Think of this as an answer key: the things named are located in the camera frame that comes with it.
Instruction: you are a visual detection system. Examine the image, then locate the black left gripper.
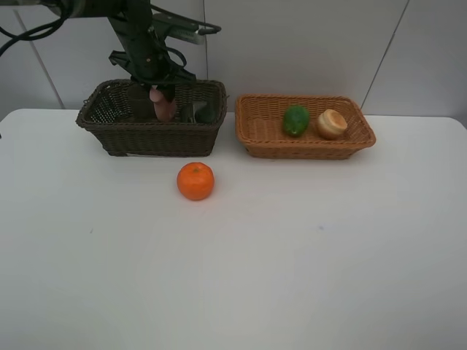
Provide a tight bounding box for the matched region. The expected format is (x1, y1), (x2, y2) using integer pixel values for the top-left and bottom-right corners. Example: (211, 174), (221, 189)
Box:
(109, 47), (196, 103)

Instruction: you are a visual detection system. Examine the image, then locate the pink bottle white cap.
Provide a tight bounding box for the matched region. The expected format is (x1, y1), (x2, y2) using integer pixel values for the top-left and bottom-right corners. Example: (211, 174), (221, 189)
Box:
(149, 86), (177, 123)

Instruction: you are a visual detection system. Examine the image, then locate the translucent purple plastic cup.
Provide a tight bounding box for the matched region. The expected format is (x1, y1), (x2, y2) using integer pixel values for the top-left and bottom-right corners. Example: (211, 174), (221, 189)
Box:
(127, 84), (155, 122)

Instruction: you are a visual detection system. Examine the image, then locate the dark green pump bottle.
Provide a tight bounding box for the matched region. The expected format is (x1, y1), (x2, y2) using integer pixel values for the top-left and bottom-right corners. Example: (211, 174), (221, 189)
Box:
(180, 101), (217, 124)

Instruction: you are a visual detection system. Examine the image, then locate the orange tangerine fruit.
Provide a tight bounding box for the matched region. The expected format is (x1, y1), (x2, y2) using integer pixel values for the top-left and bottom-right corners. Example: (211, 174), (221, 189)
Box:
(177, 162), (215, 201)

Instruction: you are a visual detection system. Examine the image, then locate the green lime fruit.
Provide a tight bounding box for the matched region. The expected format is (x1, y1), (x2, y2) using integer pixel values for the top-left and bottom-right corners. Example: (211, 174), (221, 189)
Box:
(282, 105), (310, 137)

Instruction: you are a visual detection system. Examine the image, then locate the red yellow peach fruit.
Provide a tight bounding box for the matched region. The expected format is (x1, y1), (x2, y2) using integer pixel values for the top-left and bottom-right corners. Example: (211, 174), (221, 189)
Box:
(315, 109), (347, 140)

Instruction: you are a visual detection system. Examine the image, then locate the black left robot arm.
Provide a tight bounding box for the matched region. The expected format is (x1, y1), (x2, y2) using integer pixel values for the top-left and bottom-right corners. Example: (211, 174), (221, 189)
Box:
(39, 1), (199, 93)

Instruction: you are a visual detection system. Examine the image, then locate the dark brown wicker basket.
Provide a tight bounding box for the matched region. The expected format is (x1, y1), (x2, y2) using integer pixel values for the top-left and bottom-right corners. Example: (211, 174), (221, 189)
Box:
(76, 79), (227, 158)

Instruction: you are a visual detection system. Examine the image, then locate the light orange wicker basket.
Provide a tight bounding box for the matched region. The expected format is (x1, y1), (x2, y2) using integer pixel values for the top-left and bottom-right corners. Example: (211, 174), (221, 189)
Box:
(235, 94), (377, 160)

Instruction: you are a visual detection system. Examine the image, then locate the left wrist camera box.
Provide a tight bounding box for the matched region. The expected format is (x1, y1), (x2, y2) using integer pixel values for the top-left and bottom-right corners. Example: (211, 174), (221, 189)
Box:
(153, 13), (205, 45)

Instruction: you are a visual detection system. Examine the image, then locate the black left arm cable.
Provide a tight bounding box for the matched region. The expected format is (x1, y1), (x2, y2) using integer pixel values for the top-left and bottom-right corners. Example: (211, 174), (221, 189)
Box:
(0, 14), (70, 55)

